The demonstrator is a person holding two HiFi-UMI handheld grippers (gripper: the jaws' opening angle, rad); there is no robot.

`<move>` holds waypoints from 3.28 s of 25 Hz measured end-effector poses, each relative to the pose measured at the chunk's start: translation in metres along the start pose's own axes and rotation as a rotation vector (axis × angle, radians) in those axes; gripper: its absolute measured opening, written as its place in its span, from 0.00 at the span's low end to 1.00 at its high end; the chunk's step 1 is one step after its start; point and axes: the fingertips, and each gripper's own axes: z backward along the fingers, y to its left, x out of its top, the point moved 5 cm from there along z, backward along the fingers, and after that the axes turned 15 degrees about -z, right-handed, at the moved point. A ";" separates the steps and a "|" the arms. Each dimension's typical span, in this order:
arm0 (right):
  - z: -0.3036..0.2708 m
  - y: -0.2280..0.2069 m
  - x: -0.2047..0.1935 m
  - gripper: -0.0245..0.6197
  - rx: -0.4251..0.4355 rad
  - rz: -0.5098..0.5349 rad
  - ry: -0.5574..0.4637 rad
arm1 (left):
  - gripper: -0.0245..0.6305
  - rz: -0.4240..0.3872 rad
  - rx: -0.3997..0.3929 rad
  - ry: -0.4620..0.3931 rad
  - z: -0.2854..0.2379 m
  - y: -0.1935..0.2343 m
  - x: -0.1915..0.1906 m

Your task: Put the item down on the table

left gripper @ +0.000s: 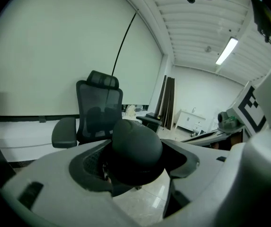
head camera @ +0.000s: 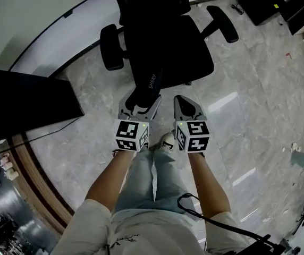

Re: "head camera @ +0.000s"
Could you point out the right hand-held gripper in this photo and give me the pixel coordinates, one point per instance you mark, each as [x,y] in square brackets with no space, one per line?
[194,137]

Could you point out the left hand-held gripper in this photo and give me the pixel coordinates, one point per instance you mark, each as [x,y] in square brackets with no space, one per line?
[130,134]

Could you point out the black fabric item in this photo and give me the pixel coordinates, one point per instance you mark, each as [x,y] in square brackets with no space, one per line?
[148,89]

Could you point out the person's right forearm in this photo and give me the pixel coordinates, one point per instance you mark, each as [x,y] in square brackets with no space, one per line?
[207,182]

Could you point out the person's left forearm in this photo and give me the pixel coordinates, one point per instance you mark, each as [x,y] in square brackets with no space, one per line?
[109,182]

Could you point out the person's white shoe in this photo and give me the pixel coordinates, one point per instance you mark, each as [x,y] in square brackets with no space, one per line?
[168,141]

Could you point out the black office chair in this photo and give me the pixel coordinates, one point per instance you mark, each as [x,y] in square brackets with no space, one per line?
[168,44]

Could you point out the person's light blue jeans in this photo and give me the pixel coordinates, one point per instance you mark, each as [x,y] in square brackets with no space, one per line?
[157,179]

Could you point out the black table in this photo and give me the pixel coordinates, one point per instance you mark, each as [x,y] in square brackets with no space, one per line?
[21,102]

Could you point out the teal floor object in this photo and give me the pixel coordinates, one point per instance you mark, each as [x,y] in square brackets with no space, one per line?
[299,159]

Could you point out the person's white shirt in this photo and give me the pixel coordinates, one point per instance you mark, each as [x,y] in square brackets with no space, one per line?
[152,232]

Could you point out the wooden curved rim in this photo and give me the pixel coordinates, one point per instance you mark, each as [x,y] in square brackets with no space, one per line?
[37,185]

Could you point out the black cabinet box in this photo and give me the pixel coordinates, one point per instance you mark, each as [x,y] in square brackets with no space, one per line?
[261,4]

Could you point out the cluster of pale small containers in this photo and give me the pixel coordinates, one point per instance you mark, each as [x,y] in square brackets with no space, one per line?
[8,167]

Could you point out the black device box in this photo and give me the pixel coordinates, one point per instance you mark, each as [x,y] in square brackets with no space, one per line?
[263,247]

